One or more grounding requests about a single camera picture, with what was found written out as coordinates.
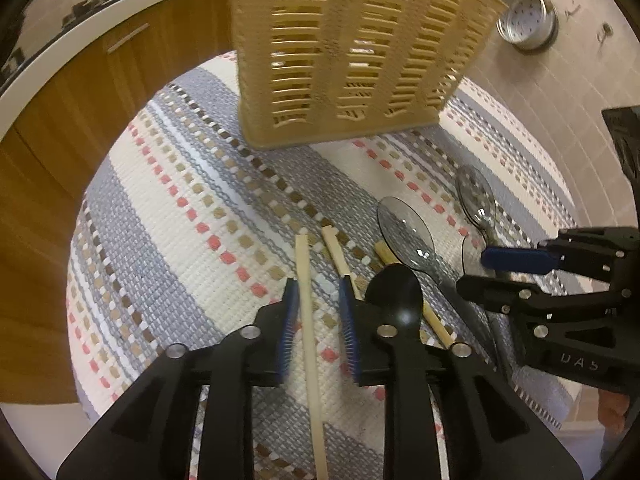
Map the person's right hand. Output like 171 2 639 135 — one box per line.
598 391 630 433

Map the clear grey plastic spoon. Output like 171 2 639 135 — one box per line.
456 165 498 281
377 196 516 381

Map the metal strainer pot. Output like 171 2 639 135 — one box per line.
497 0 559 52

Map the beige plastic utensil basket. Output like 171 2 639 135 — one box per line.
227 0 510 151

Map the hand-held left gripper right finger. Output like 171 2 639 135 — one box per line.
337 275 583 480

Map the wooden kitchen cabinet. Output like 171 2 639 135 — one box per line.
0 0 241 406

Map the black plastic spoon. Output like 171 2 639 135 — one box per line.
365 264 425 346

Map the wooden chopstick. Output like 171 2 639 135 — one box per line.
321 226 363 301
375 241 453 351
295 234 331 480

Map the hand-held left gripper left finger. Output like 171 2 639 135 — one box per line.
56 277 301 480

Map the black gas stove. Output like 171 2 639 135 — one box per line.
0 0 131 88

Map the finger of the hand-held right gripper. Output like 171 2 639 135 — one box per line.
481 226 640 288
456 275 640 389

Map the striped woven mat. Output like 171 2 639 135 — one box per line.
65 50 581 480

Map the white countertop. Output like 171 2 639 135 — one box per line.
0 0 236 136

